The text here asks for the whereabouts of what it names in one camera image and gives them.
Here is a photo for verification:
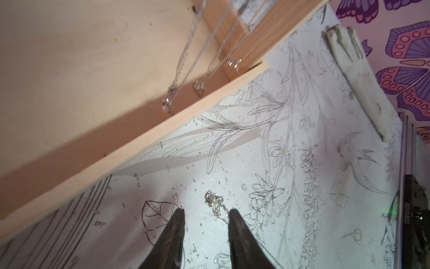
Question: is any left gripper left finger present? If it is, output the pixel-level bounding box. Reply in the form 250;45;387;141
139;208;185;269

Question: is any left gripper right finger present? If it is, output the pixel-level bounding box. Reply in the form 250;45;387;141
228;208;274;269

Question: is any beige green gardening glove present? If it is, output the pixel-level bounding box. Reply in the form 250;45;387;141
326;24;400;143

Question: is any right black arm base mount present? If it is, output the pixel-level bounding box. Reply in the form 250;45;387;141
402;174;430;269

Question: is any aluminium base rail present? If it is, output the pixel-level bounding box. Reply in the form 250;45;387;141
395;113;430;269

